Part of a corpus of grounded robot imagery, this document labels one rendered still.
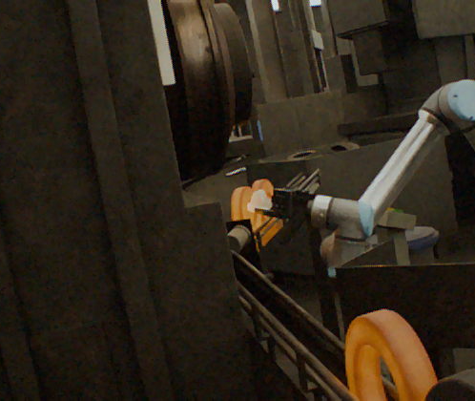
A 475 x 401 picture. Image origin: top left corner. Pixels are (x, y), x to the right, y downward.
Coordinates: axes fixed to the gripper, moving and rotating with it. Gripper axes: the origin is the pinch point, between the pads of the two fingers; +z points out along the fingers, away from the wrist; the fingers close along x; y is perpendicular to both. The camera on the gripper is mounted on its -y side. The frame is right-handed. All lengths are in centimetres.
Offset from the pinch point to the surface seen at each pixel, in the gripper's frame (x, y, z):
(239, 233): 13.0, -4.3, -3.3
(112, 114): 102, 35, -13
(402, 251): -45, -17, -42
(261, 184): -11.9, 4.7, -0.3
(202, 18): 65, 51, -10
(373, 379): 119, 11, -58
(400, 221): -38, -6, -41
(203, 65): 67, 42, -12
